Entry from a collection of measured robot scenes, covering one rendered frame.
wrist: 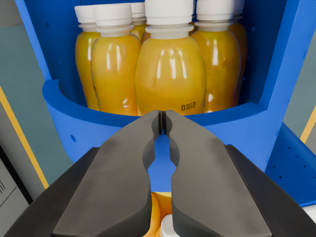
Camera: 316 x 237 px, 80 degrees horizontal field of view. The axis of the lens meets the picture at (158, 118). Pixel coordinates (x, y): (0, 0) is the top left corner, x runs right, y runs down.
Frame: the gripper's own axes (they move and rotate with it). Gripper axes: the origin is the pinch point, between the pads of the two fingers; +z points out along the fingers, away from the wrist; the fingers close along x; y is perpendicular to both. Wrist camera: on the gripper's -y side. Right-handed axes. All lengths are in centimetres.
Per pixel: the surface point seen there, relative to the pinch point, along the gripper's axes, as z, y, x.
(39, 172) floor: 123, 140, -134
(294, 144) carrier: 43, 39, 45
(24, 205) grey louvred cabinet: 109, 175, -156
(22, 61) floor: 123, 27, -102
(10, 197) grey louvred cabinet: 102, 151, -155
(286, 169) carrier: 32, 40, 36
